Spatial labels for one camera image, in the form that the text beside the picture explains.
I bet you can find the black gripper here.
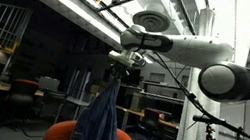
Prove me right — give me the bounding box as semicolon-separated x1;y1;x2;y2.
109;59;131;81

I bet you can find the blue jean jacket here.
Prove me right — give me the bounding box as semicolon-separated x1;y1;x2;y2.
46;78;131;140

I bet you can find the red office chair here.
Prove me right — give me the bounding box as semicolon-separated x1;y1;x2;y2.
0;75;47;135
136;105;166;140

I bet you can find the black computer monitor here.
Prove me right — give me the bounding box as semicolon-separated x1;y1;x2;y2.
118;66;145;89

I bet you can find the long wooden workbench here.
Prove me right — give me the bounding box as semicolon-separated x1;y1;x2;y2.
114;96;181;140

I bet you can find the grey metal table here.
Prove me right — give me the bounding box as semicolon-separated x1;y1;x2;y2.
49;91;96;125

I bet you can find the long fluorescent ceiling light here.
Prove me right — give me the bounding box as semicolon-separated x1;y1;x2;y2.
47;0;154;79

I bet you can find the round ceiling air diffuser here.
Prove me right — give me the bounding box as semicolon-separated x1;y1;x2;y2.
130;6;172;37

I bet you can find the black ceiling sensor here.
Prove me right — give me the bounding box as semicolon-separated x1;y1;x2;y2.
110;0;123;6

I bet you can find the grey computer monitor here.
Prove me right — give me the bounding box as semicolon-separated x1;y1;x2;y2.
36;73;63;96

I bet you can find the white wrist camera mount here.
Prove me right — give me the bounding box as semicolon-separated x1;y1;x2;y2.
107;47;137;71

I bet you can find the black camera tripod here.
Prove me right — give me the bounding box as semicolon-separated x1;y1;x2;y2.
191;110;229;140

